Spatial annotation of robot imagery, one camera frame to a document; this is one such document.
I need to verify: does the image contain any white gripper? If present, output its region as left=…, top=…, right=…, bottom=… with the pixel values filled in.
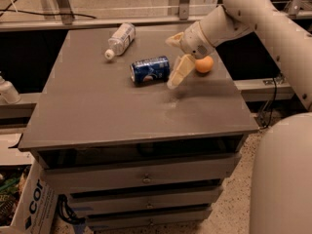
left=165, top=22, right=215, bottom=89

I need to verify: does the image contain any blue pepsi can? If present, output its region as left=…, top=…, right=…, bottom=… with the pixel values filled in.
left=130, top=56, right=171, bottom=84

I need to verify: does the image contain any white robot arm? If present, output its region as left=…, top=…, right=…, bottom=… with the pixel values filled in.
left=166, top=0, right=312, bottom=234

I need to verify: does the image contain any orange fruit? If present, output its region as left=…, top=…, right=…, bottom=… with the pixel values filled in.
left=195, top=56, right=214, bottom=74

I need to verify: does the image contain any clear plastic water bottle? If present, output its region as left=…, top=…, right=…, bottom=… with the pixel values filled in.
left=104, top=22, right=136, bottom=60

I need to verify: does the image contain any grey drawer cabinet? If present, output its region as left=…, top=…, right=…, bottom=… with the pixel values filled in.
left=19, top=25, right=257, bottom=221

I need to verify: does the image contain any top cabinet drawer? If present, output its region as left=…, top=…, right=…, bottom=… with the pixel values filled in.
left=42, top=153, right=241, bottom=194

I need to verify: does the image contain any cabinet drawer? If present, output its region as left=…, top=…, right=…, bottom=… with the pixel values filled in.
left=86, top=206, right=212, bottom=231
left=42, top=153, right=241, bottom=194
left=68, top=186, right=223, bottom=216

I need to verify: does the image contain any middle cabinet drawer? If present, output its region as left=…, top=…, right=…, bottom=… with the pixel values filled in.
left=68, top=186, right=223, bottom=216

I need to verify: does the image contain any bottom cabinet drawer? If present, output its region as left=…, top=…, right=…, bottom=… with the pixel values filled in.
left=86, top=206, right=212, bottom=231

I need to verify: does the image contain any white bottle at left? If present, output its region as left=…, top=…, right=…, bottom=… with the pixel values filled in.
left=0, top=76, right=20, bottom=104

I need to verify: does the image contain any white cardboard box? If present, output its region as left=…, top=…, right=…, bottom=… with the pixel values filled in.
left=0, top=162, right=58, bottom=234

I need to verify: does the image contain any black cable on floor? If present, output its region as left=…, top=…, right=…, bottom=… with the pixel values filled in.
left=257, top=76, right=279, bottom=131

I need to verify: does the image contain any metal frame rail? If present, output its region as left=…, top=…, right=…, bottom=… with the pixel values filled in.
left=0, top=10, right=312, bottom=32

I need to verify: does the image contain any black cable bundle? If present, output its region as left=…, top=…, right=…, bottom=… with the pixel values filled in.
left=57, top=194, right=86, bottom=226

